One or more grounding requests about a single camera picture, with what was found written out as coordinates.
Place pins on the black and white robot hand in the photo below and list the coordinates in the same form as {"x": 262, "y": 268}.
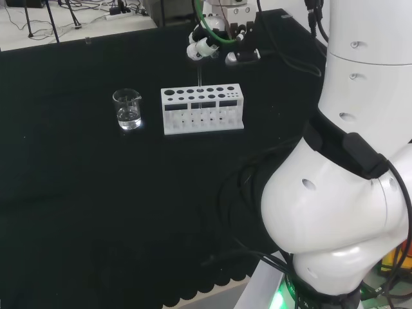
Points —
{"x": 244, "y": 42}

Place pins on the clear glass rod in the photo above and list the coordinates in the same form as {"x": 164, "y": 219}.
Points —
{"x": 200, "y": 77}

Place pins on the white test tube rack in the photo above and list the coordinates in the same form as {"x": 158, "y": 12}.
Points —
{"x": 202, "y": 111}

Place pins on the white power strip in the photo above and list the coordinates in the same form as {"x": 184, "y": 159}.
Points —
{"x": 119, "y": 13}

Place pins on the small clear glass beaker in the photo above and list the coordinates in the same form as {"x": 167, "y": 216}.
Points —
{"x": 128, "y": 112}

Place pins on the black tripod leg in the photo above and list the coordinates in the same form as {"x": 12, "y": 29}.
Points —
{"x": 29, "y": 19}
{"x": 53, "y": 22}
{"x": 73, "y": 14}

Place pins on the black bench cloth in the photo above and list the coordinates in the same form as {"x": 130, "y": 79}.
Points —
{"x": 96, "y": 193}

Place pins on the yellow stop button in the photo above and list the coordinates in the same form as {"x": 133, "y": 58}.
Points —
{"x": 394, "y": 259}

